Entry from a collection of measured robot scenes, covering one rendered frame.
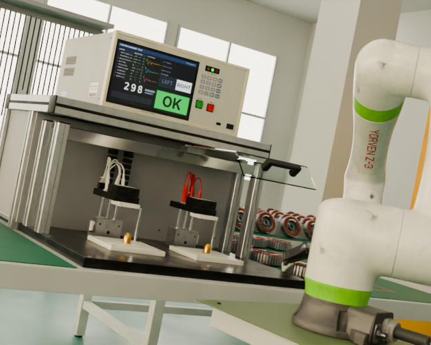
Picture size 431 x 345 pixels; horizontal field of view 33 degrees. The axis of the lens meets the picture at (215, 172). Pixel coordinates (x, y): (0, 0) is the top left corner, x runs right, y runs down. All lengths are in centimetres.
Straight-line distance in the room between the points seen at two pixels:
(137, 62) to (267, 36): 797
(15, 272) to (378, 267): 70
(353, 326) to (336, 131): 455
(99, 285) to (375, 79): 72
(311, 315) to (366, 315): 10
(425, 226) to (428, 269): 8
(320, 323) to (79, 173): 95
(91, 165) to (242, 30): 773
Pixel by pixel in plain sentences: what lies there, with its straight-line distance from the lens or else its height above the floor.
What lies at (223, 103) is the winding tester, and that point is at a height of 120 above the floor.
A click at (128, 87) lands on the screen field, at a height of 118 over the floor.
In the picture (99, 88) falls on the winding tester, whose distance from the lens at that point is 198.
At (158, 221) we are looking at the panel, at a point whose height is 83.
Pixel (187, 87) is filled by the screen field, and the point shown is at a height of 122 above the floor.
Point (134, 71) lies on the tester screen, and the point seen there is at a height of 123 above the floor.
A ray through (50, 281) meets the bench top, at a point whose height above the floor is 72.
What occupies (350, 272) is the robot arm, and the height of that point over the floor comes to 87.
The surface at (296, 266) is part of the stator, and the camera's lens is 212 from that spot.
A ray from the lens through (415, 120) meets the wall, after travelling 853.
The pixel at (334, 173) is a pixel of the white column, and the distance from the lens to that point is 587.
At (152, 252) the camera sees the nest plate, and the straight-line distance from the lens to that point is 182.
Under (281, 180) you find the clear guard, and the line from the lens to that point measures 190.
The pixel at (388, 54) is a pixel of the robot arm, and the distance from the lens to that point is 157.
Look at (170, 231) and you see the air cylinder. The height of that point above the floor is 81.
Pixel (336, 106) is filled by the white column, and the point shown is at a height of 171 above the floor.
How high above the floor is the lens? 100
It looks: level
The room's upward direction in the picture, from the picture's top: 11 degrees clockwise
